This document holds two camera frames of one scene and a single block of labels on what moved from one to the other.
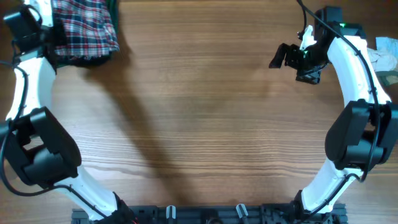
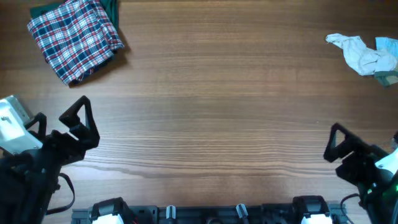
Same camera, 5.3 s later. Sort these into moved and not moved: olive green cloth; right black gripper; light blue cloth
Moved: right black gripper
Not moved: light blue cloth; olive green cloth
